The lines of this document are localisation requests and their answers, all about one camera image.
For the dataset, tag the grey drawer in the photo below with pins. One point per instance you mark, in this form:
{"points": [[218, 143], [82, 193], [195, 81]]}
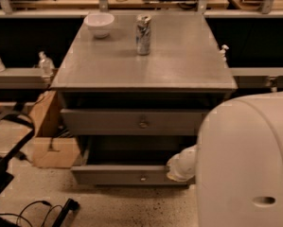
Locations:
{"points": [[128, 160], [133, 122]]}

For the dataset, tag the white bowl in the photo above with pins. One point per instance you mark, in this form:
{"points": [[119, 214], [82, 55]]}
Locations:
{"points": [[99, 24]]}

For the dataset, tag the small white pump bottle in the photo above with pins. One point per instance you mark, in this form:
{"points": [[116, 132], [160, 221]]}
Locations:
{"points": [[224, 49]]}

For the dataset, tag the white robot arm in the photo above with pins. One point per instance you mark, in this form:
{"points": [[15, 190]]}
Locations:
{"points": [[237, 163]]}

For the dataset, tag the wooden block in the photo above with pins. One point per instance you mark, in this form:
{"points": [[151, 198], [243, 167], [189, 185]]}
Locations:
{"points": [[49, 149]]}

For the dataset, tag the clear pump bottle left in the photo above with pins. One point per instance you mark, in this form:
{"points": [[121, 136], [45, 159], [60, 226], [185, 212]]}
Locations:
{"points": [[46, 64]]}

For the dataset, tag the grey drawer cabinet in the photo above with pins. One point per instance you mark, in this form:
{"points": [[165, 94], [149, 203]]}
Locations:
{"points": [[183, 71]]}

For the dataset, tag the silver blue drink can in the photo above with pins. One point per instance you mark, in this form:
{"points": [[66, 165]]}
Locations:
{"points": [[143, 34]]}

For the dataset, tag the grey top drawer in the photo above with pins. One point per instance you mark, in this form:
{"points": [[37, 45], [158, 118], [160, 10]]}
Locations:
{"points": [[133, 122]]}

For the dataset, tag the black bar on floor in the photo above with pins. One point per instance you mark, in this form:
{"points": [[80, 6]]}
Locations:
{"points": [[70, 205]]}

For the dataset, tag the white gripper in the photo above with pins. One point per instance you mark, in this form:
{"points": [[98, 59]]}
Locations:
{"points": [[185, 162]]}

